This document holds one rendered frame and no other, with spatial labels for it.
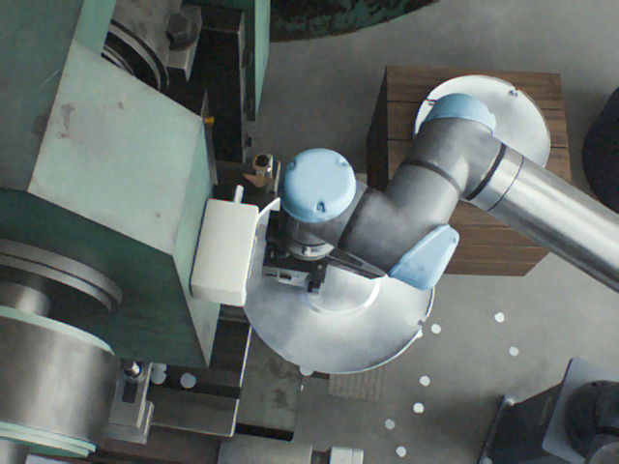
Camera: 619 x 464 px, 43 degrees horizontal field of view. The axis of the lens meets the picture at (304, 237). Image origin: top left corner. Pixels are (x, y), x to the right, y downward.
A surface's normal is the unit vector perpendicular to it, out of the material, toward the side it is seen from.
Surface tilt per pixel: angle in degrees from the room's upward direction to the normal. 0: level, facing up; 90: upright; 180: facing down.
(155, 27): 62
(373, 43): 0
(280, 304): 3
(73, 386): 56
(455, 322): 0
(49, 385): 49
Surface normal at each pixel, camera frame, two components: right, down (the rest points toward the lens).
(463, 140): 0.22, -0.25
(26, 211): -0.14, 0.93
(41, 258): 0.51, -0.23
